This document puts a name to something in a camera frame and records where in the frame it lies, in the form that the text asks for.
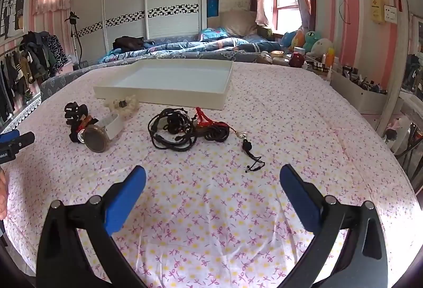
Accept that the black hair claw clip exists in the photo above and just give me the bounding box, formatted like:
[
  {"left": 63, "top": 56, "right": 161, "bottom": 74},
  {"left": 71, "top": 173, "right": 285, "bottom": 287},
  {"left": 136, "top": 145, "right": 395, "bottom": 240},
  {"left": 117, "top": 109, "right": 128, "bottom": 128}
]
[{"left": 64, "top": 102, "right": 88, "bottom": 126}]

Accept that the white band gold watch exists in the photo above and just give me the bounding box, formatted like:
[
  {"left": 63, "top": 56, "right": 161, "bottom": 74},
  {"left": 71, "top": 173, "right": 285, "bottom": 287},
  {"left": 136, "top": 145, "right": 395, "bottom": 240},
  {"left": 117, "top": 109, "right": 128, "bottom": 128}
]
[{"left": 77, "top": 112, "right": 124, "bottom": 153}]

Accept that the cream fluffy scrunchie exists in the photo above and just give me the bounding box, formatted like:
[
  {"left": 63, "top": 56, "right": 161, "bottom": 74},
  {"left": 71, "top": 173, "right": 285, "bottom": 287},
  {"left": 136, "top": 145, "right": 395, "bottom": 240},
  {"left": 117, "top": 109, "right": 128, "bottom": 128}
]
[{"left": 104, "top": 95, "right": 140, "bottom": 118}]

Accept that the black cord necklace bundle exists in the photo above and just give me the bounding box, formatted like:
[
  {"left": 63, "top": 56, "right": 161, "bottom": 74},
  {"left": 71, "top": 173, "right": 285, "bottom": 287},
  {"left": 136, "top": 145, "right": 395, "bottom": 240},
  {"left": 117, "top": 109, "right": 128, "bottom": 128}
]
[{"left": 147, "top": 107, "right": 199, "bottom": 153}]

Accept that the small black cord charm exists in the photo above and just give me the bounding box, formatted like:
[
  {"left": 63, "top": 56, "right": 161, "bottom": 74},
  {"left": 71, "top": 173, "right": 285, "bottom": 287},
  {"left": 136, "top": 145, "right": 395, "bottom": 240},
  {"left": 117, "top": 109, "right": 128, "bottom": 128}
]
[{"left": 242, "top": 138, "right": 265, "bottom": 172}]

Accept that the red cord bracelet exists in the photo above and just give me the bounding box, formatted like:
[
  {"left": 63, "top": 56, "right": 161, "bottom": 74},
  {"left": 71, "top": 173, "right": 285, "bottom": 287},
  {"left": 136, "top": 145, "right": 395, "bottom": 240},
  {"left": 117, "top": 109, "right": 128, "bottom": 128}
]
[{"left": 194, "top": 106, "right": 249, "bottom": 140}]

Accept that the person left hand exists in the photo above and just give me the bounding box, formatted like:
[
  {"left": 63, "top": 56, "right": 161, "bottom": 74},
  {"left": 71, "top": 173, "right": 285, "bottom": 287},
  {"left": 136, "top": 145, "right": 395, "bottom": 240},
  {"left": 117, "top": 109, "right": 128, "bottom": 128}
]
[{"left": 0, "top": 169, "right": 8, "bottom": 221}]

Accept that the clothes rack with clothes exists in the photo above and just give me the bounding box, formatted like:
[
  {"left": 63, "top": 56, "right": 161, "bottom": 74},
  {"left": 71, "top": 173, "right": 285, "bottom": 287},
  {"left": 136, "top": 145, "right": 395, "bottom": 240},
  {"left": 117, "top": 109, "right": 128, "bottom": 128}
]
[{"left": 1, "top": 31, "right": 69, "bottom": 125}]

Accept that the black tripod stand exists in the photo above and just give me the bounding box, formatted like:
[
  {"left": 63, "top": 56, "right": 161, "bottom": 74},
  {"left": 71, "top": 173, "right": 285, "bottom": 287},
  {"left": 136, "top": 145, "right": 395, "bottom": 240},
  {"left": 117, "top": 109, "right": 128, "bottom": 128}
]
[{"left": 65, "top": 11, "right": 88, "bottom": 71}]

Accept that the framed black white picture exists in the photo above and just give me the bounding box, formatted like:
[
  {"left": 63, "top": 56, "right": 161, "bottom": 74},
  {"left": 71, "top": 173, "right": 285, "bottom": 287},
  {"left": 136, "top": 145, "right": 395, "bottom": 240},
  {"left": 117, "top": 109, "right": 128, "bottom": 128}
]
[{"left": 1, "top": 0, "right": 30, "bottom": 45}]

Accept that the black bag on bed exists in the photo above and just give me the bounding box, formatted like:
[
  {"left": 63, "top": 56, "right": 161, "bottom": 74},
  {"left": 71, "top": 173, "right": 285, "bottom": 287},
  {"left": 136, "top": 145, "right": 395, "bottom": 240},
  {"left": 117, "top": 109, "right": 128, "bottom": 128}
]
[{"left": 113, "top": 36, "right": 144, "bottom": 52}]

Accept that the pink floral table cloth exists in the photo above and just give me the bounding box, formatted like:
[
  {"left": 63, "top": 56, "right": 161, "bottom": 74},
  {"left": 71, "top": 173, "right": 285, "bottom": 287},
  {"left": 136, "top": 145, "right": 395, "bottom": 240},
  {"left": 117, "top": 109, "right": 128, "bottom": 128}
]
[{"left": 4, "top": 62, "right": 422, "bottom": 287}]

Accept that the white desk organizer box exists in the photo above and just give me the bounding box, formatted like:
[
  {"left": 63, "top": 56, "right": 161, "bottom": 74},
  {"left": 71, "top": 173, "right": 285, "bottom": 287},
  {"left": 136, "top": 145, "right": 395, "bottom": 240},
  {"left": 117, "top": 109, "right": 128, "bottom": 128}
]
[{"left": 330, "top": 71, "right": 389, "bottom": 115}]

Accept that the white shallow tray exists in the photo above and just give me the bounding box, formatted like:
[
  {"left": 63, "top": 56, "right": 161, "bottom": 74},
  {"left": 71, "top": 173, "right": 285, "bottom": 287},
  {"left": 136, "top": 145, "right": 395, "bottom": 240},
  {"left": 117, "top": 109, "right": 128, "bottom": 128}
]
[{"left": 93, "top": 59, "right": 233, "bottom": 110}]

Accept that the blue patterned quilt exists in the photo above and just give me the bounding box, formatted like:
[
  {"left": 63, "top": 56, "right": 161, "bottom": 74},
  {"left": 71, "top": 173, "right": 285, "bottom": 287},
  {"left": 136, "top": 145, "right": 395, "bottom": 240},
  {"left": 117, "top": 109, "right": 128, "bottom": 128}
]
[{"left": 98, "top": 28, "right": 282, "bottom": 64}]

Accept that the orange bottle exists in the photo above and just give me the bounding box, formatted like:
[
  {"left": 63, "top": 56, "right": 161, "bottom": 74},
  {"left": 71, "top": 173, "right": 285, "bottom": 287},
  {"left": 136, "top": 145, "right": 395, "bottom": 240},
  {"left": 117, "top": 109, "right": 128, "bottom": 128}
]
[{"left": 325, "top": 47, "right": 335, "bottom": 67}]

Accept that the dark red round jar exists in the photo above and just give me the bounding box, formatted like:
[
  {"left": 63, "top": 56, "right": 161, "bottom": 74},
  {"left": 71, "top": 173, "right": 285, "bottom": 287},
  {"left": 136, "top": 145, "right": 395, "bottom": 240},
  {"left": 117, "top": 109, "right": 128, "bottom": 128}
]
[{"left": 289, "top": 52, "right": 305, "bottom": 68}]

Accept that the white plush toy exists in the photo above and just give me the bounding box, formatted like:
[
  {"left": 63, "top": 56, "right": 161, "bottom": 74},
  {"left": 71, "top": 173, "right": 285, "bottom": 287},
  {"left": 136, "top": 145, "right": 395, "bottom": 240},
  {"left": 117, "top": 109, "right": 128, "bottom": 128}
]
[{"left": 309, "top": 38, "right": 333, "bottom": 57}]

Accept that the green plush toy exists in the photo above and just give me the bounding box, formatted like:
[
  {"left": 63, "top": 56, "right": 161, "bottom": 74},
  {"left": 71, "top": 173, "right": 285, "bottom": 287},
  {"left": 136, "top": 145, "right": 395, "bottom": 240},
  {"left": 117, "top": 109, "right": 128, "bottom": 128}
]
[{"left": 302, "top": 31, "right": 321, "bottom": 53}]

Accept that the orange plush toy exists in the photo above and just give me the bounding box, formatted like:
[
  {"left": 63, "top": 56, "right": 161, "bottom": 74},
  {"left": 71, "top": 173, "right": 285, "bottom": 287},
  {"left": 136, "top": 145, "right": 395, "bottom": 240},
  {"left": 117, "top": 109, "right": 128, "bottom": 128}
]
[{"left": 290, "top": 29, "right": 305, "bottom": 50}]

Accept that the blue plush toy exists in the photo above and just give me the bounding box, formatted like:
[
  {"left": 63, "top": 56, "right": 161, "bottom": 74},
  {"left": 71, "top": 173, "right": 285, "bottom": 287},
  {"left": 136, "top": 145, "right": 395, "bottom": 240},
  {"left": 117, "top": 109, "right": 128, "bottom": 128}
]
[{"left": 280, "top": 31, "right": 297, "bottom": 48}]

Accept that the beige pillow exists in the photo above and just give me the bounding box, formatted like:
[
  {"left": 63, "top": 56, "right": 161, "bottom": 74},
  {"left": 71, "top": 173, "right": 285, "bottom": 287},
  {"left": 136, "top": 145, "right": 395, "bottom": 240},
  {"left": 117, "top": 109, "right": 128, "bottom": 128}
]
[{"left": 219, "top": 10, "right": 258, "bottom": 37}]

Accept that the yellow wall box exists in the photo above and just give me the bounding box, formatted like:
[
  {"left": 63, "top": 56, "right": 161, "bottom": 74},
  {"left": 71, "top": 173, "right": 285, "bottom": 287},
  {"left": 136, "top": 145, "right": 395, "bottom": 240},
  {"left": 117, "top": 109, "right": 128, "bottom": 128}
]
[{"left": 371, "top": 0, "right": 385, "bottom": 24}]

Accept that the white wall socket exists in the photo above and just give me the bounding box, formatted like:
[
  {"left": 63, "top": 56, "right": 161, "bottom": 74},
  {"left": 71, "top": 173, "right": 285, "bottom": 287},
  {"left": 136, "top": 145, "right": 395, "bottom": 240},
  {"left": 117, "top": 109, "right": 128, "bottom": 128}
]
[{"left": 384, "top": 5, "right": 397, "bottom": 24}]

